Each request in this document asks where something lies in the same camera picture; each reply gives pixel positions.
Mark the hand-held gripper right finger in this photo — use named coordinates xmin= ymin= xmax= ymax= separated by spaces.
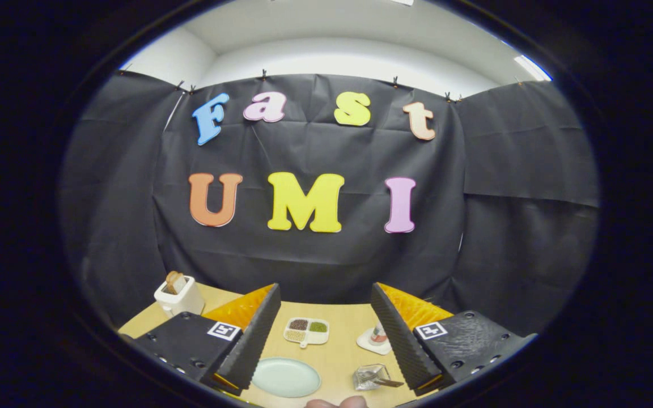
xmin=370 ymin=282 xmax=538 ymax=397

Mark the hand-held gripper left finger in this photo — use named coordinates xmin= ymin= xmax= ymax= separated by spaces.
xmin=131 ymin=282 xmax=282 ymax=396

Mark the white square coaster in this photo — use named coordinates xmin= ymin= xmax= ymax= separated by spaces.
xmin=356 ymin=328 xmax=393 ymax=356

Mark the large pale green plate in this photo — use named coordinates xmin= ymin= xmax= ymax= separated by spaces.
xmin=251 ymin=357 xmax=322 ymax=398

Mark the white divided dish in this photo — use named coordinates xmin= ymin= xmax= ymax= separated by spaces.
xmin=283 ymin=317 xmax=330 ymax=349

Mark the cream toaster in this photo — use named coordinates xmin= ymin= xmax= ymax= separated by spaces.
xmin=154 ymin=275 xmax=206 ymax=318

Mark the ceiling light panel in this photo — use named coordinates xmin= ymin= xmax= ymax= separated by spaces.
xmin=514 ymin=55 xmax=552 ymax=82

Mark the metal wire cutlery basket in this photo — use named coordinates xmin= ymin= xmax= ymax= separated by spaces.
xmin=353 ymin=364 xmax=392 ymax=392

